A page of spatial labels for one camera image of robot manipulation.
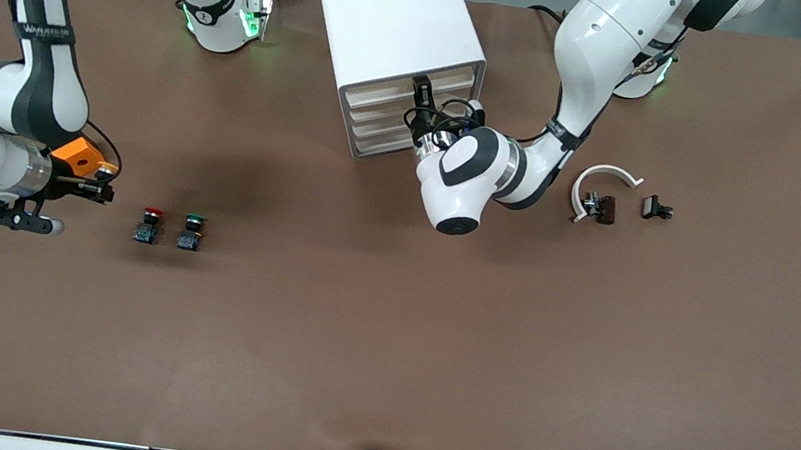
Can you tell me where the cream drawer front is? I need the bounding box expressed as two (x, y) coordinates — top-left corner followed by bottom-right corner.
(345, 72), (476, 138)
(350, 124), (422, 163)
(348, 106), (419, 146)
(343, 52), (478, 122)

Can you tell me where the red push button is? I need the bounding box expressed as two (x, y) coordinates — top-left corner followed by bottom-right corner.
(132, 205), (168, 246)

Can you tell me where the white drawer cabinet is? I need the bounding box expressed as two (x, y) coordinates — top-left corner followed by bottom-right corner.
(290, 0), (495, 174)

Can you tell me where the green push button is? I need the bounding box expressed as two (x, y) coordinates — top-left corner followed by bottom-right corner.
(176, 212), (211, 254)

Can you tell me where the orange box with black side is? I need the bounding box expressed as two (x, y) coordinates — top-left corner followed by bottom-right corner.
(49, 134), (108, 178)

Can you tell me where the white curved plastic piece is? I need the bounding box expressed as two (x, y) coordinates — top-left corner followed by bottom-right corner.
(567, 160), (646, 232)

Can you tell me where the brown block with metal terminals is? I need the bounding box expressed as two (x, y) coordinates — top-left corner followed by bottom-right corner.
(581, 190), (619, 227)

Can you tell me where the brown table mat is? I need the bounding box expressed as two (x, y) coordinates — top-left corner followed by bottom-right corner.
(0, 0), (801, 450)

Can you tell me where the small black component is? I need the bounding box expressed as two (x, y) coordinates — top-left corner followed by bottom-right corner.
(640, 194), (677, 223)

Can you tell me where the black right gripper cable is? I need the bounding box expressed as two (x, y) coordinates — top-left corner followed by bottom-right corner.
(77, 121), (128, 184)

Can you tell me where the black base cable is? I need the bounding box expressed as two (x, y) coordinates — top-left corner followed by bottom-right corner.
(526, 2), (569, 24)

